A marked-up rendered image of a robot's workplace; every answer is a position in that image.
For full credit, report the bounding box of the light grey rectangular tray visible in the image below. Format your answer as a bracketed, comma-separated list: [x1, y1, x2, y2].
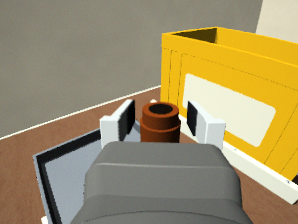
[33, 119, 140, 224]

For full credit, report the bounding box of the yellow plastic crate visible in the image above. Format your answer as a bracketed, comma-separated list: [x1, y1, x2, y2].
[161, 27, 298, 181]

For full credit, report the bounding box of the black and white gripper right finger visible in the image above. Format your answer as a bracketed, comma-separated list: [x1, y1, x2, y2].
[186, 101, 226, 152]

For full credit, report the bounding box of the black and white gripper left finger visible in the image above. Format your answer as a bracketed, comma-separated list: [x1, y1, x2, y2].
[100, 100, 135, 149]

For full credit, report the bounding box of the brown glass bottle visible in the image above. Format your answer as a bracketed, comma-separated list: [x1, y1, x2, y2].
[140, 102, 181, 143]

